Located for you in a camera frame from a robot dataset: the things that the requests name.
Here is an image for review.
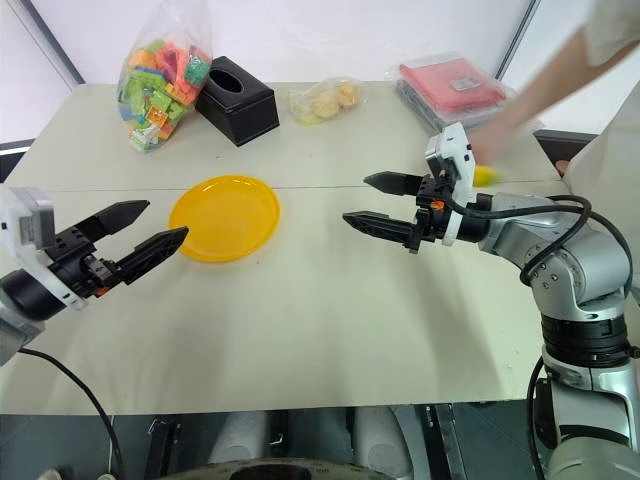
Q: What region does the red item in clear package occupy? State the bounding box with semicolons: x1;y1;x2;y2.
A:
384;49;519;121

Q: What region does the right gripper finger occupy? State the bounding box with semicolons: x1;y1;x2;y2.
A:
341;211;422;254
363;170;426;198

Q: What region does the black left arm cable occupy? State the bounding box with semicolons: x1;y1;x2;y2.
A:
17;347;124;480

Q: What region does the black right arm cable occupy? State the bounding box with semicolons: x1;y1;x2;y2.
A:
525;354;557;480
442;193;601;287

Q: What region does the dark grey flat packet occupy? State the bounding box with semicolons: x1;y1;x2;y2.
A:
393;78;484;135

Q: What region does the black frame bar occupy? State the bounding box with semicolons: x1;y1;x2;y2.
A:
493;0;542;82
8;0;87;86

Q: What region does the clear bag of toy fruit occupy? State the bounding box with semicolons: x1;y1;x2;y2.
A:
287;75;364;128

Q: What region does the yellow toy fruit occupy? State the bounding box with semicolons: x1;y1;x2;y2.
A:
472;164;504;189

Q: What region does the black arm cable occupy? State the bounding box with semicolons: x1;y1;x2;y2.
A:
17;347;124;480
442;193;601;287
525;354;557;480

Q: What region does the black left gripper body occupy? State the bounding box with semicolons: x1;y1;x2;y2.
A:
47;227;127;301

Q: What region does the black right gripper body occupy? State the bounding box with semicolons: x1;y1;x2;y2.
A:
413;172;455;247

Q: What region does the person's bare hand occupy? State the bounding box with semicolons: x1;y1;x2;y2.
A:
469;106;540;170

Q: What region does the black tissue box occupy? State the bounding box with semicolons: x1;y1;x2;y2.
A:
194;55;281;148

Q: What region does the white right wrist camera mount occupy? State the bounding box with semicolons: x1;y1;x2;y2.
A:
423;121;480;247

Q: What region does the bag of colourful blocks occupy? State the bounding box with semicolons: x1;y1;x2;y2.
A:
115;0;215;156

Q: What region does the yellow plastic plate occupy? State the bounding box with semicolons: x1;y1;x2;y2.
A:
167;174;282;264

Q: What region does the person's white shirt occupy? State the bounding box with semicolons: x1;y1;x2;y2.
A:
564;0;640;301

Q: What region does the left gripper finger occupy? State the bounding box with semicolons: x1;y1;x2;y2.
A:
115;225;190;288
74;199;151;239

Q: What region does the dark grey side table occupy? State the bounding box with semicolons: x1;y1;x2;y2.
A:
532;128;601;182

